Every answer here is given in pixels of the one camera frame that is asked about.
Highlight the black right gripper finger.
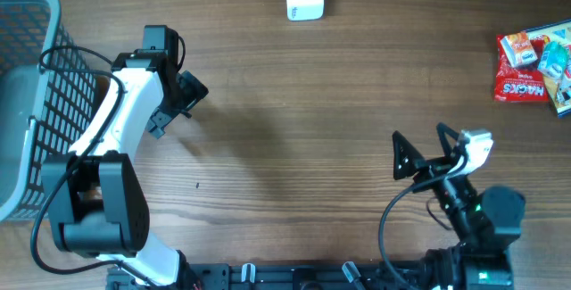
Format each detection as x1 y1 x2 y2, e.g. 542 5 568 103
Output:
392 130 426 180
436 122 459 156

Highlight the red candy bag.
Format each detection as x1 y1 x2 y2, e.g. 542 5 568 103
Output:
493 35 549 103

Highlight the orange small box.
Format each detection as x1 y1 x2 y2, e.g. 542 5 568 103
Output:
501 31 538 68

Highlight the teal small box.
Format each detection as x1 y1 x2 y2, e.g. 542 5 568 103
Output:
537 41 568 81

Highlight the grey plastic basket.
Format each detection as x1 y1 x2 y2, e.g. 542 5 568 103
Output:
1 0 99 221

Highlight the yellow snack bag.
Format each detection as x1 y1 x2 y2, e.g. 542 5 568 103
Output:
525 20 570 118

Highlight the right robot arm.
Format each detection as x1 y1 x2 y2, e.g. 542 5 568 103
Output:
384 123 525 289

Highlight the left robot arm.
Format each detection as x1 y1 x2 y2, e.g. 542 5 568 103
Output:
30 25 209 289

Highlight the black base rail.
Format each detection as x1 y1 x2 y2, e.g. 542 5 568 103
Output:
105 261 504 290

